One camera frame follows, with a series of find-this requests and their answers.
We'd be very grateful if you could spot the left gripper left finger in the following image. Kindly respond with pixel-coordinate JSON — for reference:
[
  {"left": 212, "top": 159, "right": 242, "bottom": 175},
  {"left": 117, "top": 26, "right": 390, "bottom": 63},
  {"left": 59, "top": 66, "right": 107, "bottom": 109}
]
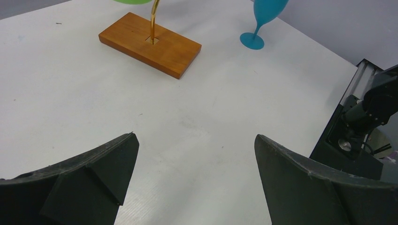
[{"left": 0, "top": 133, "right": 139, "bottom": 225}]

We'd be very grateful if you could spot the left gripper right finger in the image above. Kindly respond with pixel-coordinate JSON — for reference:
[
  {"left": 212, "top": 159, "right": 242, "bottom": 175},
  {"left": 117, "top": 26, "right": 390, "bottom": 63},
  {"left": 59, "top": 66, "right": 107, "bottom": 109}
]
[{"left": 254, "top": 134, "right": 398, "bottom": 225}]

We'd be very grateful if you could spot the blue plastic wine glass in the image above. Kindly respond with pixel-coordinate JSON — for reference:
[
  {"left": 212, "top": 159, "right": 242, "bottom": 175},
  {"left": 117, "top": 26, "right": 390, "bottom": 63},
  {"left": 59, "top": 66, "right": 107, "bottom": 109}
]
[{"left": 240, "top": 0, "right": 289, "bottom": 50}]

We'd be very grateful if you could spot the green plastic wine glass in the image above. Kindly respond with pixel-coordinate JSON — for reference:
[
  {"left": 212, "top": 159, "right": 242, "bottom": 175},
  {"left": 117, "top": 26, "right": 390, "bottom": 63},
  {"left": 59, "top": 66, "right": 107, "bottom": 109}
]
[{"left": 114, "top": 0, "right": 152, "bottom": 5}]

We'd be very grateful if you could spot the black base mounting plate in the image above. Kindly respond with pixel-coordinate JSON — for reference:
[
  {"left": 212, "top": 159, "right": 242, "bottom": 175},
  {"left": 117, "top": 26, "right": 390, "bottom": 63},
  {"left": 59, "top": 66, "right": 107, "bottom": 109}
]
[{"left": 310, "top": 95, "right": 383, "bottom": 180}]

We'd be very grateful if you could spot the gold wire glass rack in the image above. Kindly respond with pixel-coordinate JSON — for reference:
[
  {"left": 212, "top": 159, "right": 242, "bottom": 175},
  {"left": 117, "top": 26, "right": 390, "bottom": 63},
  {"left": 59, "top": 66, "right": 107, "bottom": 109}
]
[{"left": 99, "top": 0, "right": 202, "bottom": 79}]

